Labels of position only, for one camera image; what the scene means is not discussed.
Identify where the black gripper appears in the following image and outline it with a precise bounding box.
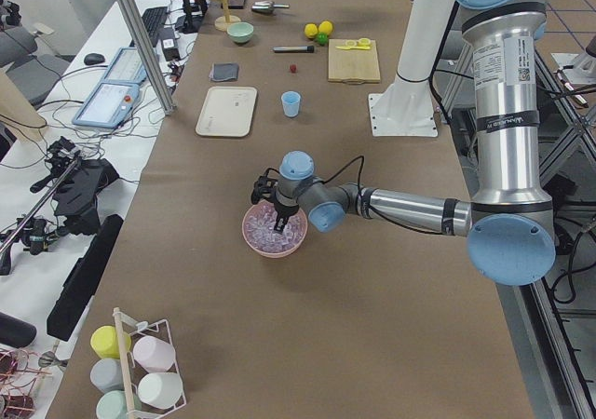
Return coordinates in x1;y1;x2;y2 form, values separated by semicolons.
273;190;299;233

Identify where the mint green bowl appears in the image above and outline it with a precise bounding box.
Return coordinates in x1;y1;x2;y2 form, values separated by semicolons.
226;21;254;45

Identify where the wooden glass stand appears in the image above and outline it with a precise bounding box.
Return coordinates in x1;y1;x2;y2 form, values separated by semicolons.
208;0;242;32

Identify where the green lime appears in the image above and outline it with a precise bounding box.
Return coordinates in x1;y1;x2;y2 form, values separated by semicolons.
315;33;329;46

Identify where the black power adapter box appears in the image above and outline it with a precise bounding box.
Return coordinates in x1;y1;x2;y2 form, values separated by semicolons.
159;27;181;61

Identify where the wooden cutting board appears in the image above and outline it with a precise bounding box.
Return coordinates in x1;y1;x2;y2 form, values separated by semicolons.
328;39;381;84

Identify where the pile of ice cubes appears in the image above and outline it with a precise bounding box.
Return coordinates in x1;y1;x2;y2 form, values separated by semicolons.
245;206;305;249

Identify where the pink bowl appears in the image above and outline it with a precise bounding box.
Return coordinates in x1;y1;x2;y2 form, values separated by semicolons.
241;202;309;259

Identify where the white cup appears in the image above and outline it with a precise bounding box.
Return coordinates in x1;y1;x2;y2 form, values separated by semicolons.
137;372;183;410

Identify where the grey cup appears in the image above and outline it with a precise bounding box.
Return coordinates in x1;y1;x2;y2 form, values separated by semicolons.
89;358;124;394

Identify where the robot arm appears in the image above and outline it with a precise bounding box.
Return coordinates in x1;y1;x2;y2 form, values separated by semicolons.
268;0;555;286

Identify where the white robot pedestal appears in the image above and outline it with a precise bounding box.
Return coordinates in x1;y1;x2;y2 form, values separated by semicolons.
369;0;463;137

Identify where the black keyboard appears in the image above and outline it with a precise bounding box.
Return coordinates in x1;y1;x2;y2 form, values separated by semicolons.
142;7;168;47

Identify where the black long bar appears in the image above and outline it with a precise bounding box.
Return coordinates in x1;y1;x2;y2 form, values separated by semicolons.
47;214;123;342

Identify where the white wire cup rack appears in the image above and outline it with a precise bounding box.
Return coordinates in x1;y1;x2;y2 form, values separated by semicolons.
113;307;187;418

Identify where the black computer mouse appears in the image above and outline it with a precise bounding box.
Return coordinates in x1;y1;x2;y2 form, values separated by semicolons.
84;53;105;66

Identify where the teach pendant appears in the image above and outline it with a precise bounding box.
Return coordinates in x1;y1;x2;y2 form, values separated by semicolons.
73;82;140;129
102;47;147;84

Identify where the steel ice scoop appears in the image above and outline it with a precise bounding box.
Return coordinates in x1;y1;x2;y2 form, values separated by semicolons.
251;1;291;15

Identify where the teach pendant far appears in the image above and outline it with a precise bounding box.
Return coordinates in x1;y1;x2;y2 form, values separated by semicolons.
102;47;147;84

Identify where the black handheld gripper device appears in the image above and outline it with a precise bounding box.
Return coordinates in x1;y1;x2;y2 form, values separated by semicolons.
30;136;119;235

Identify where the cream rabbit tray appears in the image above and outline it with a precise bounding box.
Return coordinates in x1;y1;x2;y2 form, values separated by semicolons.
196;86;258;138

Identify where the pink cup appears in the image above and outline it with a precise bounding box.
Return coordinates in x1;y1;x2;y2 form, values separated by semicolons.
132;336;176;372

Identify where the blue plastic cup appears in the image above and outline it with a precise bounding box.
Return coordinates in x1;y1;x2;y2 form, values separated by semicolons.
280;90;302;118

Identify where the yellow plastic knife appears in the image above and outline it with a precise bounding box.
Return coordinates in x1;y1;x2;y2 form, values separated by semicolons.
335;45;371;50

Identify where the teach pendant near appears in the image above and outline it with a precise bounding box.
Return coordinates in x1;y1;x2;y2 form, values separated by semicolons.
73;82;140;129

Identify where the grey folded cloth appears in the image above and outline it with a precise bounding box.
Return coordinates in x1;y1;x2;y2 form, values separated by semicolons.
209;62;239;82

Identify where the aluminium frame post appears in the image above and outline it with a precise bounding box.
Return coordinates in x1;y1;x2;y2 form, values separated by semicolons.
116;0;175;115

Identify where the steel muddler black tip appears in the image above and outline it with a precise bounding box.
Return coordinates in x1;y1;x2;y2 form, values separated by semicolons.
272;46;315;54

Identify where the mint cup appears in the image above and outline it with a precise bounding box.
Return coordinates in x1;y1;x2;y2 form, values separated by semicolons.
95;390;128;419

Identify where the yellow lemon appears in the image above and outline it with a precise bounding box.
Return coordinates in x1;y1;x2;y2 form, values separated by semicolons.
304;23;318;39
318;20;333;37

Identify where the yellow cup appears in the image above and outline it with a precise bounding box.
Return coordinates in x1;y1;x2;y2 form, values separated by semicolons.
90;325;119;359

